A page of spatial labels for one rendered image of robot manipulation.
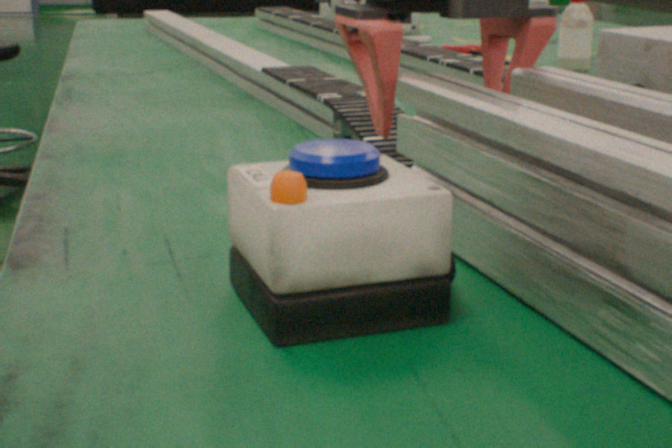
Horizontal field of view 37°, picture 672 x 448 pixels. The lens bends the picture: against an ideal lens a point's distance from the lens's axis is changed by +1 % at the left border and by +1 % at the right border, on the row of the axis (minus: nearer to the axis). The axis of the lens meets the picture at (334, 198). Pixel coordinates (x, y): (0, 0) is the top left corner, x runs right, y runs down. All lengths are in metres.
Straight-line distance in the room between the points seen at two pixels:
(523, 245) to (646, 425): 0.12
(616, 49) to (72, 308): 0.42
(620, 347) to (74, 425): 0.20
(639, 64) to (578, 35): 0.50
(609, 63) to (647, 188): 0.36
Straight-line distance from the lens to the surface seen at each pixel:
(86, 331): 0.44
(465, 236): 0.50
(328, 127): 0.79
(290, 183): 0.39
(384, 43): 0.58
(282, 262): 0.39
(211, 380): 0.38
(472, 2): 0.59
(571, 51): 1.20
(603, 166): 0.39
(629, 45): 0.71
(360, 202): 0.40
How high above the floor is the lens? 0.95
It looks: 15 degrees down
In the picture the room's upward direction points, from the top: straight up
